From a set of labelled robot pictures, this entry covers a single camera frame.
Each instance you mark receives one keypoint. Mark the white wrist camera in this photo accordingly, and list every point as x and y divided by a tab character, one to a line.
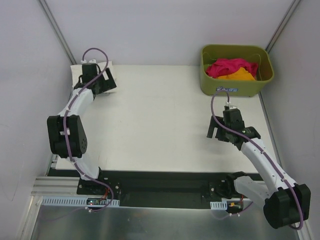
88	62
229	106

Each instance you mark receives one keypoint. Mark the orange t shirt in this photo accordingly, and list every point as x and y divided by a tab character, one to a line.
241	75

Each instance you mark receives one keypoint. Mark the right white cable duct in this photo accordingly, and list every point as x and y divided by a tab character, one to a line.
225	205

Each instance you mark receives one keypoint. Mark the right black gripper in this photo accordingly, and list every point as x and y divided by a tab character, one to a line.
219	131

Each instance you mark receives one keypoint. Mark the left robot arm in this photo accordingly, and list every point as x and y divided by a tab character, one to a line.
67	137

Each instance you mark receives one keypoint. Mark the aluminium frame rail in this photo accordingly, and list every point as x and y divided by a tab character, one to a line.
55	186

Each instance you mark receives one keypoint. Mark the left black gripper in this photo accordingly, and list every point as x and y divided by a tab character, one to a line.
105	81

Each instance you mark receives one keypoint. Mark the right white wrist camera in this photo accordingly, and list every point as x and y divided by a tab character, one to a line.
229	106

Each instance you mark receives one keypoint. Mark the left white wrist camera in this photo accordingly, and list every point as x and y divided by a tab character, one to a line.
88	62

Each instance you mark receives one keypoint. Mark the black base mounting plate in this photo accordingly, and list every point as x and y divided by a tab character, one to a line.
176	190

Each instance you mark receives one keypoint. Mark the magenta pink t shirt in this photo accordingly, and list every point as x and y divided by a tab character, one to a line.
224	66

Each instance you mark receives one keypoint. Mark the olive green plastic bin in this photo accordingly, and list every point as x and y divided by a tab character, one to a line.
211	52

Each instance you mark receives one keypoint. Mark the left white cable duct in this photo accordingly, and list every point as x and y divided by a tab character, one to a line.
64	201

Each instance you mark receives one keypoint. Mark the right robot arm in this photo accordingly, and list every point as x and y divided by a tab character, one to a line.
283	200

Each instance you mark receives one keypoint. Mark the white cable duct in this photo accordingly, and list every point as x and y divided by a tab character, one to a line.
225	205
64	201

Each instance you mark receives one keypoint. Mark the cream white t shirt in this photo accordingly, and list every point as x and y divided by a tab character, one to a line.
76	71

